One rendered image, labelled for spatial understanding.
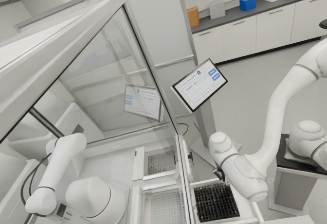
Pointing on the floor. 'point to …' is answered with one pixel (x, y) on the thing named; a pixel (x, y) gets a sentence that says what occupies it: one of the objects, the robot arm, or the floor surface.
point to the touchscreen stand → (207, 128)
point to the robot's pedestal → (291, 190)
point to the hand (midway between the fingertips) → (227, 180)
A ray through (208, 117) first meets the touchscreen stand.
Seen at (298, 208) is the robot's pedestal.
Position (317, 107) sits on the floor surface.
